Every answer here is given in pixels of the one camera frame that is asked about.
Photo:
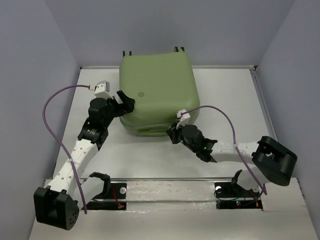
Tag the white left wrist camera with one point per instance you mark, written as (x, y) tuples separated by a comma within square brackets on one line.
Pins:
[(102, 90)]

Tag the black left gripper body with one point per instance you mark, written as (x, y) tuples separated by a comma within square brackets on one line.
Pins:
[(115, 109)]

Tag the green hard-shell suitcase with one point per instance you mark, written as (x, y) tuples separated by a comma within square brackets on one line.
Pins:
[(161, 85)]

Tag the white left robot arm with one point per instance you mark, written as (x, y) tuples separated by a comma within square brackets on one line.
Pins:
[(58, 203)]

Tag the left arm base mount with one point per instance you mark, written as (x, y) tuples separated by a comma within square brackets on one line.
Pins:
[(114, 200)]

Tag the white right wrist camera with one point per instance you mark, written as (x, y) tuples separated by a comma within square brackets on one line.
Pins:
[(182, 118)]

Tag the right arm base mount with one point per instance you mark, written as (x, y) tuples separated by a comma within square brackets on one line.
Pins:
[(229, 197)]

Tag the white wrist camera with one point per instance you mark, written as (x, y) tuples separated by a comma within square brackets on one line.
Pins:
[(182, 118), (102, 90)]

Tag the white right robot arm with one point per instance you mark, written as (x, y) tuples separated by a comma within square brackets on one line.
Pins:
[(265, 161)]

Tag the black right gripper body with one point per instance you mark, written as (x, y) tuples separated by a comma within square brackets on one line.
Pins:
[(182, 140)]

